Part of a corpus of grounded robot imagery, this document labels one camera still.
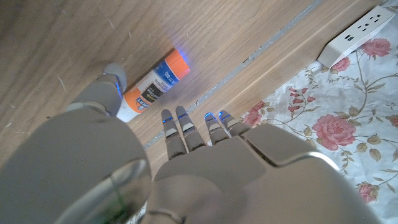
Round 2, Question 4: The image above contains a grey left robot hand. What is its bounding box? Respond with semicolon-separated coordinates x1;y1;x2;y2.
0;63;383;224

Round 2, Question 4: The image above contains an orange blue white glue stick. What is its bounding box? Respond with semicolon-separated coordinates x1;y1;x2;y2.
116;49;191;123

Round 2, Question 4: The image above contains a floral backdrop cloth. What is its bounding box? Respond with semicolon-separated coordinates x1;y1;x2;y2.
239;6;398;224

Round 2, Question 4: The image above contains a white power strip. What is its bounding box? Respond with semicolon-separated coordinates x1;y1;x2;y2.
317;5;396;69

